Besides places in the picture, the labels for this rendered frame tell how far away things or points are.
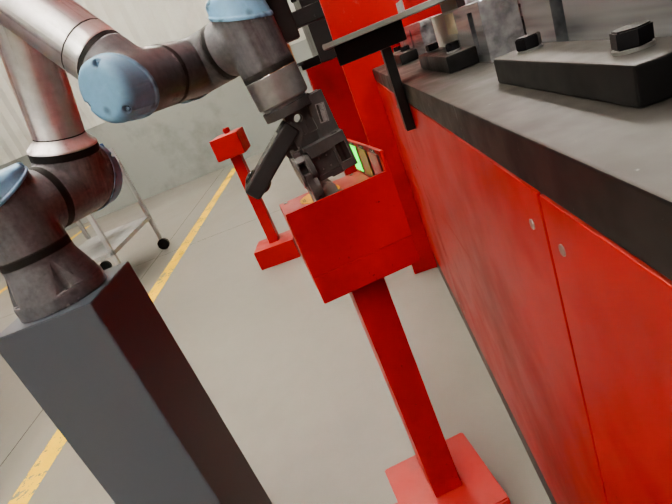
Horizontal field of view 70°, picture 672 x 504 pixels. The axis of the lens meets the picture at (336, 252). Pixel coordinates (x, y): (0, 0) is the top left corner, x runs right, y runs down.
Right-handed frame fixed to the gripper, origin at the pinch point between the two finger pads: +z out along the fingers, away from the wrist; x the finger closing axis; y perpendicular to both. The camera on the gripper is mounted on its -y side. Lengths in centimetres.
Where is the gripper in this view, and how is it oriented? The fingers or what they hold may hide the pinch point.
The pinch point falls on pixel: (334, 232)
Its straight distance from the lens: 74.1
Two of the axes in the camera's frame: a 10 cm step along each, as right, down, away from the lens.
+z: 4.3, 8.2, 3.6
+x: -2.2, -3.0, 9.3
